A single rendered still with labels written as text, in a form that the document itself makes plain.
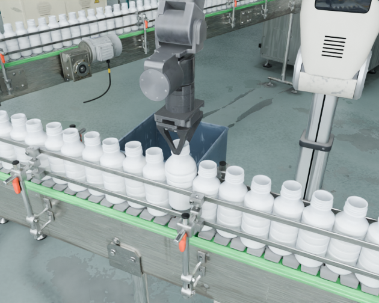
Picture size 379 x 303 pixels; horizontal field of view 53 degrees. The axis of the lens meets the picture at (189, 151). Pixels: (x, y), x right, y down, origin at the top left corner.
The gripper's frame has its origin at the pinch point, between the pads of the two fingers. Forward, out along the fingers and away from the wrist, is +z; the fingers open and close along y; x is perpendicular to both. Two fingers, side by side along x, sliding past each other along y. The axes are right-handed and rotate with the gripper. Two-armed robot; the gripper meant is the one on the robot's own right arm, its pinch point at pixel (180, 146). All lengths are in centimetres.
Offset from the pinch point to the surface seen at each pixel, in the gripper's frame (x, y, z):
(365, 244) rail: 38.4, 3.7, 8.7
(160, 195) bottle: -4.0, 2.3, 12.7
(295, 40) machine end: -43, -383, 77
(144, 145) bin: -39, -47, 35
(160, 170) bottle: -4.3, 1.3, 6.5
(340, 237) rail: 34.2, 3.7, 8.7
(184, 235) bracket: 6.6, 11.9, 12.2
